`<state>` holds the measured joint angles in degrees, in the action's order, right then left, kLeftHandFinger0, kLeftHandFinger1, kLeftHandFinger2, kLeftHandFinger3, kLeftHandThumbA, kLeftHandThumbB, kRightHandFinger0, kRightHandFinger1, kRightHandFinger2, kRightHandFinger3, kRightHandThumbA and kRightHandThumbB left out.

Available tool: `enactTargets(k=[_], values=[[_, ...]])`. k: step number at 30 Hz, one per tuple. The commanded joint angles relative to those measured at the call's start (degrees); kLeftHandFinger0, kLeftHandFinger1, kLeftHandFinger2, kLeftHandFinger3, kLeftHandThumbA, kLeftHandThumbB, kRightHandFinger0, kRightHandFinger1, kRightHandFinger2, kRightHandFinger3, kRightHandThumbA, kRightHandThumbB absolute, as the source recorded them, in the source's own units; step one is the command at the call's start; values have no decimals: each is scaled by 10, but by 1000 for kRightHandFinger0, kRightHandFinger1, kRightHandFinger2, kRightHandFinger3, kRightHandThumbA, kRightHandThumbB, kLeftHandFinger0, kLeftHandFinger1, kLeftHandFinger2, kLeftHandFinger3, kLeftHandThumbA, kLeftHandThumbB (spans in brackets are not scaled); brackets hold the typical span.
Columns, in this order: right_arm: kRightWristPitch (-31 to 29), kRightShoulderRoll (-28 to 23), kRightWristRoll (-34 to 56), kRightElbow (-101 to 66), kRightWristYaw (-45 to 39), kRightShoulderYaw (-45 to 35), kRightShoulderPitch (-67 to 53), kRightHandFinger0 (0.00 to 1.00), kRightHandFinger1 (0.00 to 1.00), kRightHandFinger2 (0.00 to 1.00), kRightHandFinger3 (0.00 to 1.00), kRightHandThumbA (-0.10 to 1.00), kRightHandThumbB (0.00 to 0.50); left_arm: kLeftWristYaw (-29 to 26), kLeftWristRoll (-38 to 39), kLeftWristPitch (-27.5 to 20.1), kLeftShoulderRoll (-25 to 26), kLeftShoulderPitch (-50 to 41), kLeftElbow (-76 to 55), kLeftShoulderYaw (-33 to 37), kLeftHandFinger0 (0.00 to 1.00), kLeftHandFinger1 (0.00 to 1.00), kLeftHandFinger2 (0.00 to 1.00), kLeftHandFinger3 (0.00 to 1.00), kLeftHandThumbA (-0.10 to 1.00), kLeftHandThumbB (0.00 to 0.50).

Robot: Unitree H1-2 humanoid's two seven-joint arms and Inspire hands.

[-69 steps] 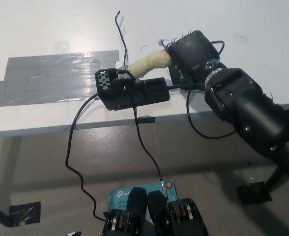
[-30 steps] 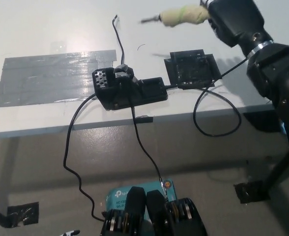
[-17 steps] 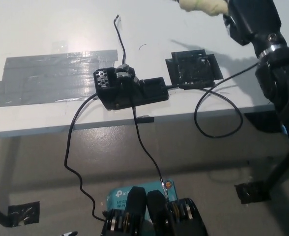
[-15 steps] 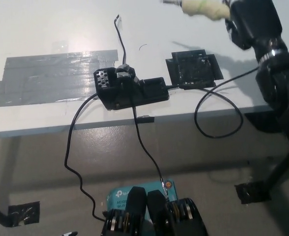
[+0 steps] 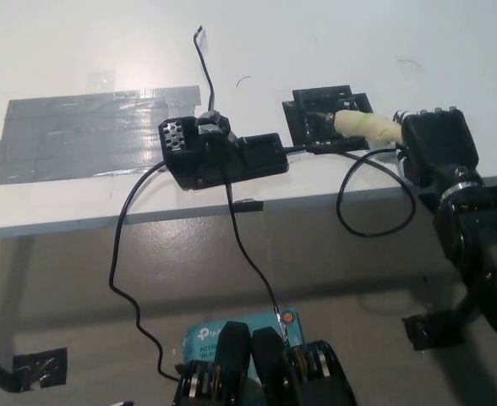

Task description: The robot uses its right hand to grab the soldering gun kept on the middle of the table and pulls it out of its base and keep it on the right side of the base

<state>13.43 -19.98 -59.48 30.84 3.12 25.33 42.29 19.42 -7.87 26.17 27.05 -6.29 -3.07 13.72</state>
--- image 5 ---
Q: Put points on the cream tape-wrapped soldering gun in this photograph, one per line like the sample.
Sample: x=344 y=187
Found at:
x=367 y=127

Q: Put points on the right robot hand black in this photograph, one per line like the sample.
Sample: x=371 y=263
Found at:
x=440 y=148

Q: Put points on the black square taped tray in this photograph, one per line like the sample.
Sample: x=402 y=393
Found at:
x=312 y=108

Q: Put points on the black robot torso blocks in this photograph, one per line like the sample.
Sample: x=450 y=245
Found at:
x=269 y=372

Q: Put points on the teal tp-link router box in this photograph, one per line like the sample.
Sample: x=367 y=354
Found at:
x=204 y=336

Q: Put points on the small black tape strip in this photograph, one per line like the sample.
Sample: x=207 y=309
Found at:
x=248 y=206

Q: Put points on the grey duct tape patch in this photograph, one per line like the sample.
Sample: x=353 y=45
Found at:
x=79 y=135

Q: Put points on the black soldering gun base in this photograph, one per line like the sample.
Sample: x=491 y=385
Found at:
x=227 y=162

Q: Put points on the black floor tape patch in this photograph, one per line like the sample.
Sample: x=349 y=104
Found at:
x=41 y=369
x=426 y=332

